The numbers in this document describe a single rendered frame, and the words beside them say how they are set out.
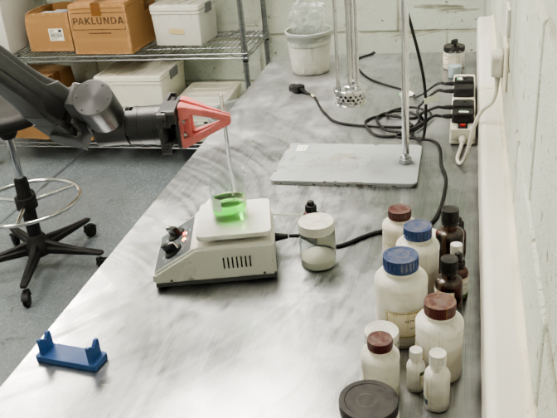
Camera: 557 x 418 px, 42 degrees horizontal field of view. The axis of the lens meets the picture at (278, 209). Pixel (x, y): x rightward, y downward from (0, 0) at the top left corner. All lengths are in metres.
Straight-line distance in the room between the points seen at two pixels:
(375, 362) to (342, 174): 0.67
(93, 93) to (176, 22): 2.39
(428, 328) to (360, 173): 0.63
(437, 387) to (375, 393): 0.09
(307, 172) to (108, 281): 0.50
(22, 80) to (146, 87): 2.42
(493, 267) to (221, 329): 0.39
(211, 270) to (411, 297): 0.35
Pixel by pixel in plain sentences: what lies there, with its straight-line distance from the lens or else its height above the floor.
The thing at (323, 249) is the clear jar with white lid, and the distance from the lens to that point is 1.17.
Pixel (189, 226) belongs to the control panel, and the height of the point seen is 0.81.
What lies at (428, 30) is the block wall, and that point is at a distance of 3.54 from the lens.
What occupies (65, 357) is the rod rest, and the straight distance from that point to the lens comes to 1.09.
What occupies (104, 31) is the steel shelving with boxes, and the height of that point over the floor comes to 0.67.
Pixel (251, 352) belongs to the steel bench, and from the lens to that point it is 1.03.
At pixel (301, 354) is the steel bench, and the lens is 1.02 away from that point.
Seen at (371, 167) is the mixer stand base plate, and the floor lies 0.76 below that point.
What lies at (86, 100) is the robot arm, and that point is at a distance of 1.06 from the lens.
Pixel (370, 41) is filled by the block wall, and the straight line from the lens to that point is 3.57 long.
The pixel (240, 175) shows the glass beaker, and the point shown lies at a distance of 1.18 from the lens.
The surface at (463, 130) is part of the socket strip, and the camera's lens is 1.64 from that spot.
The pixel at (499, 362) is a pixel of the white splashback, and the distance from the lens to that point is 0.85.
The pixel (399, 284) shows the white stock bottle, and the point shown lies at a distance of 0.97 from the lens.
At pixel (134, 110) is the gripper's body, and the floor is 1.04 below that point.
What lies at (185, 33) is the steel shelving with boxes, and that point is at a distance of 3.43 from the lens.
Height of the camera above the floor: 1.38
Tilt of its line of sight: 27 degrees down
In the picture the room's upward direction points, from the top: 5 degrees counter-clockwise
